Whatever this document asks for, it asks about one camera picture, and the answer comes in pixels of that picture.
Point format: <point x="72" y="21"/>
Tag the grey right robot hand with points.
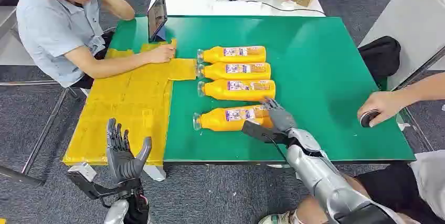
<point x="281" y="118"/>

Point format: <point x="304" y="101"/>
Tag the metal bench frame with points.
<point x="41" y="135"/>

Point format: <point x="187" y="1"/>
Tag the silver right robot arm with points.
<point x="323" y="177"/>

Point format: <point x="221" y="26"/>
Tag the round black object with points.
<point x="368" y="118"/>

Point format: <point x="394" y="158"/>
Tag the black bag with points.
<point x="380" y="57"/>

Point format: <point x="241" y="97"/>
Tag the yellow sheet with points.
<point x="121" y="111"/>

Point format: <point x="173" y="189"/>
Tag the green table mat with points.
<point x="313" y="76"/>

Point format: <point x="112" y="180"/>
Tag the black tablet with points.
<point x="157" y="15"/>

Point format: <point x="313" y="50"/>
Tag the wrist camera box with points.
<point x="257" y="132"/>
<point x="81" y="172"/>

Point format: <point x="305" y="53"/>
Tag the white side table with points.
<point x="410" y="17"/>

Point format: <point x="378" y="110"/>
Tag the orange juice bottle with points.
<point x="213" y="120"/>
<point x="215" y="55"/>
<point x="215" y="72"/>
<point x="215" y="89"/>

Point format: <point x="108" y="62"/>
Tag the person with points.
<point x="52" y="27"/>
<point x="382" y="103"/>

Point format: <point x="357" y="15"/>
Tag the white table foot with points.
<point x="155" y="173"/>

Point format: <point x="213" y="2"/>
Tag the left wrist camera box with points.
<point x="81" y="172"/>

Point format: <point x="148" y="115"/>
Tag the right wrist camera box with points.
<point x="257" y="132"/>

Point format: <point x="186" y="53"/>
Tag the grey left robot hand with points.
<point x="121" y="163"/>

